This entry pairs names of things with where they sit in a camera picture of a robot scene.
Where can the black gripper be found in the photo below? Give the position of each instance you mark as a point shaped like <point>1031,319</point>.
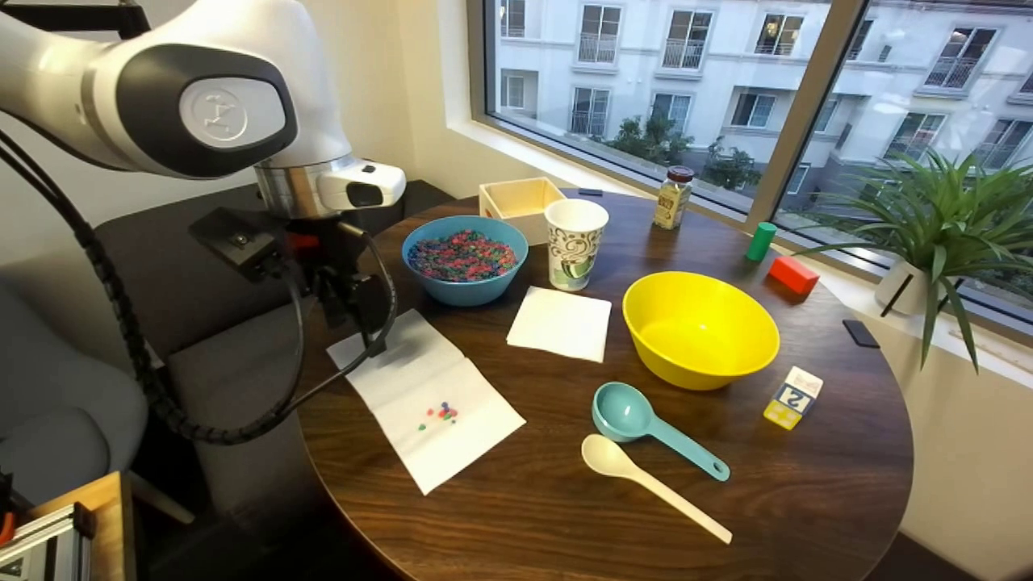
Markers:
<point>339,258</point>

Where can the large white paper towel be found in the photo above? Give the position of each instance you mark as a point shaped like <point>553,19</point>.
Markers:
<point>431,367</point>

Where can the colourful cereal pile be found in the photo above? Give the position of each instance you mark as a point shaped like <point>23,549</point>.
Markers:
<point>467,258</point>

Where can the colourful cereal pieces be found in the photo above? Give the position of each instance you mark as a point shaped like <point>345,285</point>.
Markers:
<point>439,411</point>

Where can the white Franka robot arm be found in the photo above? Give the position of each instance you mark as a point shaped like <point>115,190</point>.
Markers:
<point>162,66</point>

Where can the blue bowl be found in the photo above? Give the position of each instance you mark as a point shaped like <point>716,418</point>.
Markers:
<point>467,292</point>

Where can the white wooden box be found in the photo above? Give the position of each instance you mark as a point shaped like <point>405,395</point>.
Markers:
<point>519,205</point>

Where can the small square white napkin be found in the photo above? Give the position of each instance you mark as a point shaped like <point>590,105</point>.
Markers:
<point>560,324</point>

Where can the patterned paper cup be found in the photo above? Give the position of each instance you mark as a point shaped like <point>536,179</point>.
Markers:
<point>576,248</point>

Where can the teal measuring scoop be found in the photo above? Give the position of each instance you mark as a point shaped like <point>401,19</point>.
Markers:
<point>625,411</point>

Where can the white plastic spoon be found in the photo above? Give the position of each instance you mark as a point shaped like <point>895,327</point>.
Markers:
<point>607,458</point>

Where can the spice jar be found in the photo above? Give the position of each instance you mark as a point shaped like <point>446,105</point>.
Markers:
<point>674,203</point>

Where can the yellow bowl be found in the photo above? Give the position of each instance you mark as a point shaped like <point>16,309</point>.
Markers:
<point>699,335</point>

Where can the grey office chair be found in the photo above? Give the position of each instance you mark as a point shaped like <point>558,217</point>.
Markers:
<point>53,398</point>

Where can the wooden board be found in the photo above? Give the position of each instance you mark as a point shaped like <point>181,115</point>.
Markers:
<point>107,527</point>

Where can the large glass window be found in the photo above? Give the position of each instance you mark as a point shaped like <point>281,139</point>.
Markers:
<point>666,77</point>

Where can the green block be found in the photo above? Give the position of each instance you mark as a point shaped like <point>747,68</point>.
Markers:
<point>760,245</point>

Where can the red block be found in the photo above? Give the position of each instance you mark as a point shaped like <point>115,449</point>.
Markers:
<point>793,278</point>

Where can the black mounting bar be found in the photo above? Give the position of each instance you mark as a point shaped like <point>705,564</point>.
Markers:
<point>77,20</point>

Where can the small yellow white box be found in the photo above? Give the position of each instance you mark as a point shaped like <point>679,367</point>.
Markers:
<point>794,398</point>

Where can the black tape patch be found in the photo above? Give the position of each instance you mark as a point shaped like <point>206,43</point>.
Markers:
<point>859,335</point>

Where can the green potted plant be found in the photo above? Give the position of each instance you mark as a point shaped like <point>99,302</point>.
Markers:
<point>948,213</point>

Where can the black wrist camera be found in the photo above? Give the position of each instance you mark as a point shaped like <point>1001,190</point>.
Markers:
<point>238,245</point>

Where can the aluminium rail frame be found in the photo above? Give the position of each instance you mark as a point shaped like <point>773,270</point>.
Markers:
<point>33,544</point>

